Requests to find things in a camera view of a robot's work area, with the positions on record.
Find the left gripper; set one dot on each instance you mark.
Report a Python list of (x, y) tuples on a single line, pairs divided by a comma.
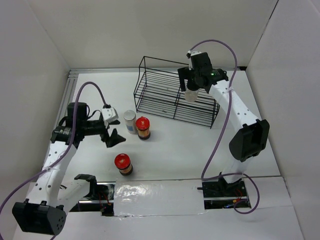
[(114, 139)]

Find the red-lid sauce jar front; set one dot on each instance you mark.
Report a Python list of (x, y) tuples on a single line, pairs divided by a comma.
[(123, 163)]

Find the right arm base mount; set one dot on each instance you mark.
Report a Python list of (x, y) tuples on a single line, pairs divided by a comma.
[(218, 194)]

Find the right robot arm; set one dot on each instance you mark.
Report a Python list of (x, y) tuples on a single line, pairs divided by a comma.
[(251, 133)]

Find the black wire rack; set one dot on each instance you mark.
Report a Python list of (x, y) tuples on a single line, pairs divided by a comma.
[(158, 92)]

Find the black-lid white spice jar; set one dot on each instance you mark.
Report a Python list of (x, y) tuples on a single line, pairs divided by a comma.
[(191, 95)]

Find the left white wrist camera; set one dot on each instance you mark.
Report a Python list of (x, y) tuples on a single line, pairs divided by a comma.
[(109, 115)]

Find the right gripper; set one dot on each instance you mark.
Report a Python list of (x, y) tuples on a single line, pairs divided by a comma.
[(183, 73)]

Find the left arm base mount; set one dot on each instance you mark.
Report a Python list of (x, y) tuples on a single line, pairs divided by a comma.
[(100, 201)]

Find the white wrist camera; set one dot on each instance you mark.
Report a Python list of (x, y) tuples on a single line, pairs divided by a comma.
[(192, 53), (109, 115)]

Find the red-lid sauce jar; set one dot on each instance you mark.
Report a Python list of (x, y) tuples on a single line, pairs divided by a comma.
[(143, 128), (123, 163)]

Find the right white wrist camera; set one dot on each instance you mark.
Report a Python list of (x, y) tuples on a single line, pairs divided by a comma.
[(192, 53)]

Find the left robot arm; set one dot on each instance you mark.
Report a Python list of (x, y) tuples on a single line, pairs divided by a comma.
[(45, 209)]

